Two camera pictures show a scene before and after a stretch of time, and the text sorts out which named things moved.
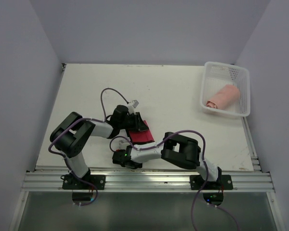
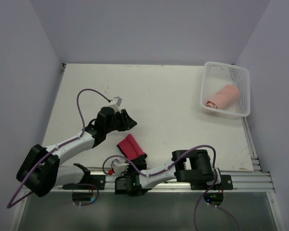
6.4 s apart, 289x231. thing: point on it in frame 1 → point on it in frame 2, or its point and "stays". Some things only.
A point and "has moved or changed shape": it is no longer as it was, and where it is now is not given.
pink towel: (225, 98) stays
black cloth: (143, 135) has moved or changed shape
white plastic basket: (216, 75) stays
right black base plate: (224, 182) stays
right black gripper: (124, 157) → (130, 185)
